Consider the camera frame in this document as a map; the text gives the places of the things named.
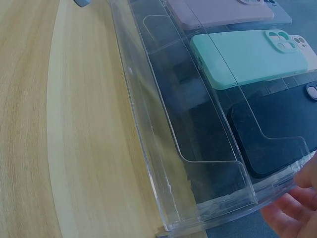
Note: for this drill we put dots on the person's right hand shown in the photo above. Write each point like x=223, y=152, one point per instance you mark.
x=297, y=218

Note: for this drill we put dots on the person's right thumb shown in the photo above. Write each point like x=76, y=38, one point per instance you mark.
x=308, y=173

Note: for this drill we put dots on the person's right fingers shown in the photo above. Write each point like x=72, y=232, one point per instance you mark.
x=289, y=213

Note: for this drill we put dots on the black phone case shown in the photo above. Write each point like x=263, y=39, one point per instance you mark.
x=280, y=119

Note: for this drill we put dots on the beige phone case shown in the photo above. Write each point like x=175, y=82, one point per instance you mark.
x=309, y=54

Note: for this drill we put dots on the mint green phone case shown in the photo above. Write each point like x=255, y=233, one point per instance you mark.
x=247, y=59

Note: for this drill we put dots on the grey-blue phone case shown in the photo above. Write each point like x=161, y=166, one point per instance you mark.
x=281, y=15

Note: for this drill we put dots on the clear acrylic display rack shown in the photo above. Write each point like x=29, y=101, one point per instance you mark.
x=158, y=104

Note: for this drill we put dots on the pink phone case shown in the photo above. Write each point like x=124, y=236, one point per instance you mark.
x=218, y=12

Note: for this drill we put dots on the small grey object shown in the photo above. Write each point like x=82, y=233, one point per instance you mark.
x=81, y=2

